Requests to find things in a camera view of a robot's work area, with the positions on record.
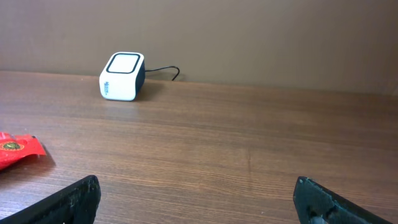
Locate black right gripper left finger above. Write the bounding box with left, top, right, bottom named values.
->
left=1, top=175, right=101, bottom=224

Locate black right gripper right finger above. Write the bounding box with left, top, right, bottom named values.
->
left=293, top=176, right=391, bottom=224

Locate red snack packet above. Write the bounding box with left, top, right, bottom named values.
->
left=0, top=132, right=46, bottom=170

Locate white barcode scanner box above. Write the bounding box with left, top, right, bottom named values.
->
left=99, top=52, right=146, bottom=101

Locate black scanner cable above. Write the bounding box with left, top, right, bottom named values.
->
left=144, top=65, right=181, bottom=82

